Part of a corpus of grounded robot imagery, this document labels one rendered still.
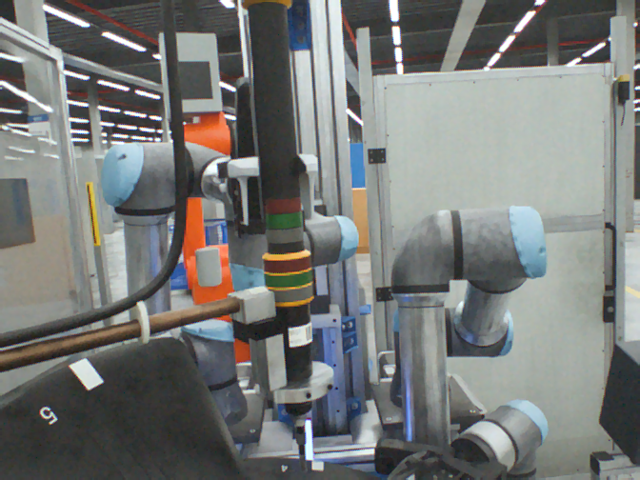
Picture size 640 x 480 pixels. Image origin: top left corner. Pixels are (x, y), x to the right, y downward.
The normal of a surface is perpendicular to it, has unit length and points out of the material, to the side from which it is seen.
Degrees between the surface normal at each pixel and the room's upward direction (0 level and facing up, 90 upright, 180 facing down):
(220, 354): 90
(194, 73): 90
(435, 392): 79
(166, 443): 41
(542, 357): 90
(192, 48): 90
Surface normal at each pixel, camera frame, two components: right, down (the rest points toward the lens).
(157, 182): 0.66, 0.23
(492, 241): -0.18, -0.08
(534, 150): 0.07, 0.12
